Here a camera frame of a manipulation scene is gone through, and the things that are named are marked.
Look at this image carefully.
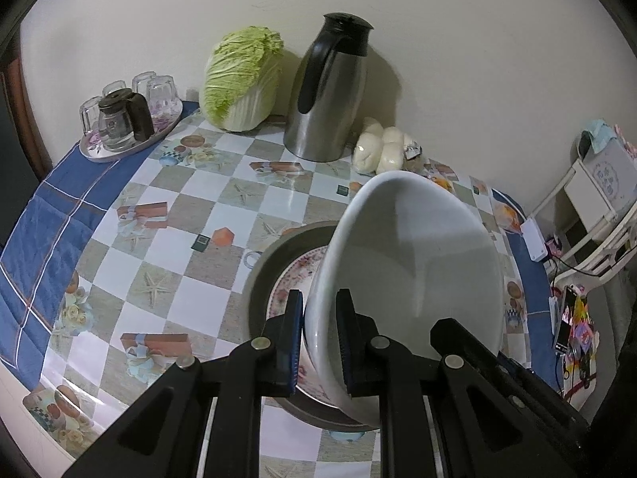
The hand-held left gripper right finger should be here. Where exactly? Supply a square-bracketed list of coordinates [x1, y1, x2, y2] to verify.
[336, 288, 554, 478]

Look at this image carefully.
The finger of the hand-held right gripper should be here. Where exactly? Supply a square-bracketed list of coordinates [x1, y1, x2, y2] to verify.
[430, 317, 593, 478]

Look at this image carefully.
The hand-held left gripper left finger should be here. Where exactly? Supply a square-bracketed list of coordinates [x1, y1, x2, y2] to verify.
[62, 289, 305, 478]

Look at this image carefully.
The pink floral ceramic plate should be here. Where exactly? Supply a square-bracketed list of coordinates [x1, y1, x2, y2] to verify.
[266, 251, 349, 404]

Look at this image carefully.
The stainless steel plate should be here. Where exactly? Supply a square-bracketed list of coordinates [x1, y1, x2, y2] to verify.
[241, 221, 384, 431]

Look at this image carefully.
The large plain white bowl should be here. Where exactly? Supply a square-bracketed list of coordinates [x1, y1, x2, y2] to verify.
[303, 170, 506, 431]

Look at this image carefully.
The colourful toy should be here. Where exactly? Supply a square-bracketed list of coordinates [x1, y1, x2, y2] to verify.
[562, 284, 601, 390]

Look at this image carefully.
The black smartphone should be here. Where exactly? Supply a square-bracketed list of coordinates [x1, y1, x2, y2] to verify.
[555, 286, 578, 353]

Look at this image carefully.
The small white plastic box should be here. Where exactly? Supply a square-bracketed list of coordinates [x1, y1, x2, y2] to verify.
[520, 216, 549, 263]

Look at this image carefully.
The printed checkered tablecloth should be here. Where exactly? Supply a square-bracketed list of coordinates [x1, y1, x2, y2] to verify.
[22, 104, 535, 478]

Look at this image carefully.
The bag of white steamed buns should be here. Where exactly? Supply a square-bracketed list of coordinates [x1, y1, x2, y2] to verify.
[352, 116, 405, 176]

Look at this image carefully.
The white plastic chair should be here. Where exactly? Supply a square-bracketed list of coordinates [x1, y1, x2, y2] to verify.
[528, 129, 637, 284]

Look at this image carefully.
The stainless steel thermos jug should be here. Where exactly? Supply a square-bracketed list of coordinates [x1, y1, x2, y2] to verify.
[283, 12, 375, 163]

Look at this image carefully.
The napa cabbage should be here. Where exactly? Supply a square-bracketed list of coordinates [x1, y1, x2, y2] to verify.
[200, 27, 285, 133]

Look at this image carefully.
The blue quilted cloth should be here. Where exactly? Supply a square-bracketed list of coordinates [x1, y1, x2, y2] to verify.
[0, 101, 565, 395]

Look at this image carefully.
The floral serving tray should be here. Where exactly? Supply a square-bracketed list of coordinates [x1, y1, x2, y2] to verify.
[80, 101, 184, 163]

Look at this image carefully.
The light green cloth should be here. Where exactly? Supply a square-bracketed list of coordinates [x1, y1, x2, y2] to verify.
[577, 119, 616, 155]

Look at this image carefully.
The black cable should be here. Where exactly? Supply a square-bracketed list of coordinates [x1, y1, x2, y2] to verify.
[547, 253, 614, 276]

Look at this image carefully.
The brown wooden door frame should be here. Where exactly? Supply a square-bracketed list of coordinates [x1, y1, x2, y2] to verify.
[0, 45, 51, 181]

